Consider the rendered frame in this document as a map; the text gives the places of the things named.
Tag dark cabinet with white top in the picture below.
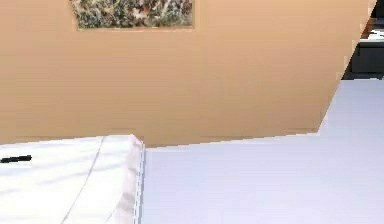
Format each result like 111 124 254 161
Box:
342 0 384 80

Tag framed floral wall picture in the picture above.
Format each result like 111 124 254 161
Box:
68 0 195 32

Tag black bar handle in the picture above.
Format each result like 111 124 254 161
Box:
0 154 33 164

